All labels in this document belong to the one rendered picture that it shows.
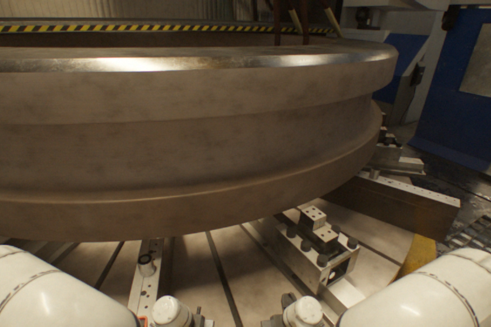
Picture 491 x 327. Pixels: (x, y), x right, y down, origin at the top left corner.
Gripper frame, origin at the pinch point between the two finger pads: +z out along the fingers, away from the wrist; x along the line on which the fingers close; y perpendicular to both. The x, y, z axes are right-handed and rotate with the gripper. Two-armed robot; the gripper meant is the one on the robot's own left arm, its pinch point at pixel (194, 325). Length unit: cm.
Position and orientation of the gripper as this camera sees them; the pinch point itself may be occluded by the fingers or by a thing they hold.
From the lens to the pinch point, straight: 130.1
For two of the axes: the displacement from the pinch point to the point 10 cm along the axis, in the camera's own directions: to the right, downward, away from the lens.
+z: 1.4, 6.3, 7.6
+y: 1.0, -7.8, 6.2
